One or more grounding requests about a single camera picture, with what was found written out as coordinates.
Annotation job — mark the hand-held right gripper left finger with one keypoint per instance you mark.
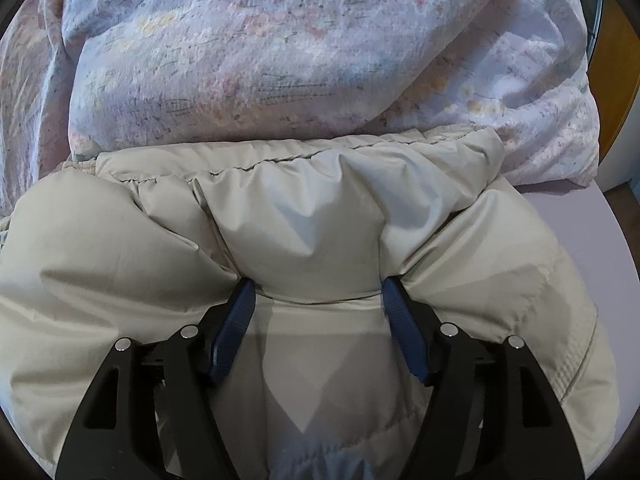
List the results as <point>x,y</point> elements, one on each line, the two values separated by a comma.
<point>235,330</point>

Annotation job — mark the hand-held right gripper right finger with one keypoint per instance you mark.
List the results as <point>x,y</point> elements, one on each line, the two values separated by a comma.
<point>402,330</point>

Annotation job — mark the beige puffer jacket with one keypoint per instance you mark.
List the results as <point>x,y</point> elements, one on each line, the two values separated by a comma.
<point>320,220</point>

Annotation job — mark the floral lilac duvet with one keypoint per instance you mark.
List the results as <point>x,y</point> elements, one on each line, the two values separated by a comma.
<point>300,60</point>

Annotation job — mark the glass paned door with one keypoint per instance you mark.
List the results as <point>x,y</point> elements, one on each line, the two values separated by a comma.
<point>595,5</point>

